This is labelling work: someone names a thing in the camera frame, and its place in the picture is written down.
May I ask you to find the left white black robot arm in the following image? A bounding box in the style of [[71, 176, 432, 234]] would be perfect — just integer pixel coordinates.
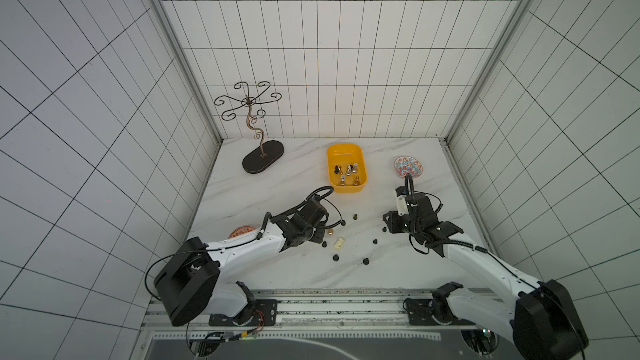
[[153, 193, 346, 327]]

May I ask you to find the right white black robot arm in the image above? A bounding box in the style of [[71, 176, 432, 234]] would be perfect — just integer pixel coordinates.
[[383, 186, 588, 359]]

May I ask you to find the yellow plastic storage box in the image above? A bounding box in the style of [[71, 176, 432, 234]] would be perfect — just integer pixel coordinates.
[[327, 143, 368, 193]]

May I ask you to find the red blue patterned bowl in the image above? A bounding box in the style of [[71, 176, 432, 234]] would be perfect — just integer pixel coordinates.
[[393, 156, 423, 178]]

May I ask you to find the orange white patterned plate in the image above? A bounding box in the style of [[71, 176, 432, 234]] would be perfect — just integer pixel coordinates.
[[228, 225, 257, 239]]

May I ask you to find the dark metal jewelry stand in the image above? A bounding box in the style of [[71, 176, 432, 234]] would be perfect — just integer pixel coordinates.
[[213, 80, 285, 174]]

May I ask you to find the aluminium mounting rail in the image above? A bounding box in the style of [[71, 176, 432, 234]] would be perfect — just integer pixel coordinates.
[[142, 288, 504, 337]]

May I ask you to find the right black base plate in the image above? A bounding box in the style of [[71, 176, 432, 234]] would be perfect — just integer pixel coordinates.
[[403, 298, 474, 327]]

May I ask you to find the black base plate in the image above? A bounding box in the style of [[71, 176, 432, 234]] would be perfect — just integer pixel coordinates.
[[403, 298, 474, 327], [208, 299, 278, 328]]

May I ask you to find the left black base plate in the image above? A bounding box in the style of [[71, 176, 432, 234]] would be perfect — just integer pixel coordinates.
[[208, 299, 278, 328]]

